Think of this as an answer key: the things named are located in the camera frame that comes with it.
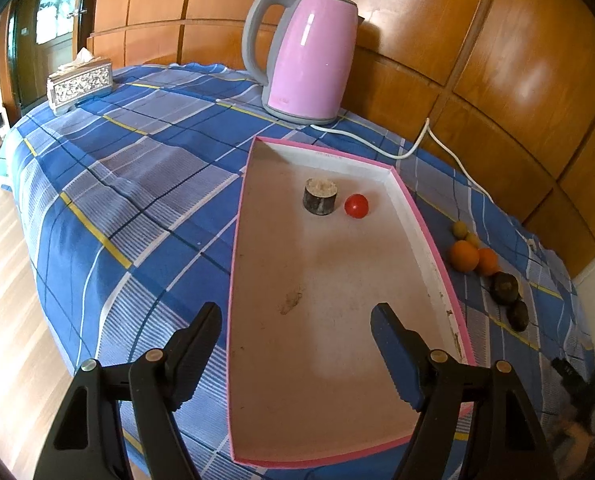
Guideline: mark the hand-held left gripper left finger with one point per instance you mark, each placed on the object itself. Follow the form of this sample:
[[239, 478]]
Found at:
[[202, 355]]

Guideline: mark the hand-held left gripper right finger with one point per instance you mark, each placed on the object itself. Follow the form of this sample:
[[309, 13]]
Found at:
[[395, 355]]

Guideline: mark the pink rimmed tray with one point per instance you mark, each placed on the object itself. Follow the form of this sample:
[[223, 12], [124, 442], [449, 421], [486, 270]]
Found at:
[[327, 285]]

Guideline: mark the short round wood log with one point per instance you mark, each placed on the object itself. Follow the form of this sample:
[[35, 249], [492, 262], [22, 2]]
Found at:
[[320, 197]]

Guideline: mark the dark brown round fruit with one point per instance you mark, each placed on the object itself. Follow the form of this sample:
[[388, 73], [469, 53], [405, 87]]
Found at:
[[518, 315], [505, 288]]

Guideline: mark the large orange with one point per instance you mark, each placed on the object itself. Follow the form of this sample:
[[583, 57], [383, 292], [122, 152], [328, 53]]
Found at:
[[464, 256]]

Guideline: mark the small dark orange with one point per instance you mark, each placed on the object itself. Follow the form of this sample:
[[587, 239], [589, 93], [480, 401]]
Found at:
[[488, 263]]

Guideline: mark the small yellow-green fruit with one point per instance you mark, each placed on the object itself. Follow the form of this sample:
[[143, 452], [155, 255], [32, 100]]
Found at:
[[459, 229], [472, 239]]

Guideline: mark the red tomato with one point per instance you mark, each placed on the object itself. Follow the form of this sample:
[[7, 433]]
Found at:
[[356, 205]]

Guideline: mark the blue plaid blanket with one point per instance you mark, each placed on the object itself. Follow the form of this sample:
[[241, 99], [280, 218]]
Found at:
[[142, 175]]

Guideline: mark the carved tissue box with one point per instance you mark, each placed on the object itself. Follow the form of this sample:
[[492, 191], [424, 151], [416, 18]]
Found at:
[[80, 85]]

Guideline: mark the pink electric kettle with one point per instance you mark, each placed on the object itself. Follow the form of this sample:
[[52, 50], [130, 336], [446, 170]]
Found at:
[[307, 55]]

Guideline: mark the wooden glass door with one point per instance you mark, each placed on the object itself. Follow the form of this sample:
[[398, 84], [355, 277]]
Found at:
[[52, 20]]

